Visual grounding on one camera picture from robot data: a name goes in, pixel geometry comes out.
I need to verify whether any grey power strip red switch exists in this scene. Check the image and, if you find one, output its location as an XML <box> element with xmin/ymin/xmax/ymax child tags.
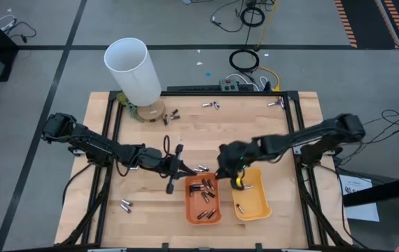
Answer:
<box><xmin>219</xmin><ymin>78</ymin><xmax>242</xmax><ymax>92</ymax></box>

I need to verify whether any yellow plastic bin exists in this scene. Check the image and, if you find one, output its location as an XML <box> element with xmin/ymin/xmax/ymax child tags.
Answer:
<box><xmin>231</xmin><ymin>167</ymin><xmax>273</xmax><ymax>222</ymax></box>

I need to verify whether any large coiled black cable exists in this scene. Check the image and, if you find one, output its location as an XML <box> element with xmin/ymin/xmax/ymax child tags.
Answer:
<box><xmin>228</xmin><ymin>49</ymin><xmax>260</xmax><ymax>73</ymax></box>

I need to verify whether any white floor cable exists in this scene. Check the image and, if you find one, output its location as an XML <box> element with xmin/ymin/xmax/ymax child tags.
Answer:
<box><xmin>225</xmin><ymin>72</ymin><xmax>270</xmax><ymax>90</ymax></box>

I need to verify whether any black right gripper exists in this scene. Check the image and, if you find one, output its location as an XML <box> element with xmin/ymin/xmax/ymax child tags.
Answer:
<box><xmin>216</xmin><ymin>139</ymin><xmax>263</xmax><ymax>192</ymax></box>

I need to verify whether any black flat bar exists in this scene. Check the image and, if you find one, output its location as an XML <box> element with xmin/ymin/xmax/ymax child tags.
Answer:
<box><xmin>167</xmin><ymin>85</ymin><xmax>221</xmax><ymax>92</ymax></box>

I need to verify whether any white printed paper sheet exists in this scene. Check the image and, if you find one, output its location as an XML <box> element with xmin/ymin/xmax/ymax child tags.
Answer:
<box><xmin>339</xmin><ymin>174</ymin><xmax>381</xmax><ymax>223</ymax></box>

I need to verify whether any orange plastic bin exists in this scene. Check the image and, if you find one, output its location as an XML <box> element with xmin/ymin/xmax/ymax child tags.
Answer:
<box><xmin>184</xmin><ymin>173</ymin><xmax>223</xmax><ymax>226</ymax></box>

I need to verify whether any black cable with yellow sleeve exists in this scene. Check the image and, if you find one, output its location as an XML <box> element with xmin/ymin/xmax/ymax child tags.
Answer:
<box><xmin>233</xmin><ymin>174</ymin><xmax>246</xmax><ymax>191</ymax></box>

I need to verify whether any white charger cable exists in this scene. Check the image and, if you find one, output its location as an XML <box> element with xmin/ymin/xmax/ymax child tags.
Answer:
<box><xmin>0</xmin><ymin>13</ymin><xmax>18</xmax><ymax>31</ymax></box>

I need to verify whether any yellow floor cable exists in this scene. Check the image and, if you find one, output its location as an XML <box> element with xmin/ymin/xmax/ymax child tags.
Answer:
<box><xmin>255</xmin><ymin>0</ymin><xmax>281</xmax><ymax>92</ymax></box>

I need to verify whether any black desk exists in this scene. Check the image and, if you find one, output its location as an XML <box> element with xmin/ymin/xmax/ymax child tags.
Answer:
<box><xmin>342</xmin><ymin>173</ymin><xmax>399</xmax><ymax>252</ymax></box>

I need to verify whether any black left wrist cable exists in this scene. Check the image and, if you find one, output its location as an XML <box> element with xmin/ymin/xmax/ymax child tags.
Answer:
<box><xmin>162</xmin><ymin>134</ymin><xmax>172</xmax><ymax>157</ymax></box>

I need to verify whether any thin black cable with plug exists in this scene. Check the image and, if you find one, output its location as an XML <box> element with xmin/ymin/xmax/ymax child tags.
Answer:
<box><xmin>210</xmin><ymin>0</ymin><xmax>246</xmax><ymax>34</ymax></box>

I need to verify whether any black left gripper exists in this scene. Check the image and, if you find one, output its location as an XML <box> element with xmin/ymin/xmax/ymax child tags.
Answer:
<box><xmin>139</xmin><ymin>143</ymin><xmax>198</xmax><ymax>195</ymax></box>

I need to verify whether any small coiled black cable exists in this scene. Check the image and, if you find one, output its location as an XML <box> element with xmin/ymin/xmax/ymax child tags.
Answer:
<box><xmin>239</xmin><ymin>6</ymin><xmax>266</xmax><ymax>28</ymax></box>

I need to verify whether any white cylindrical tube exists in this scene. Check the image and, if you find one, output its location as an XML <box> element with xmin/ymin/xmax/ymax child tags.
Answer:
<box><xmin>103</xmin><ymin>37</ymin><xmax>167</xmax><ymax>123</ymax></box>

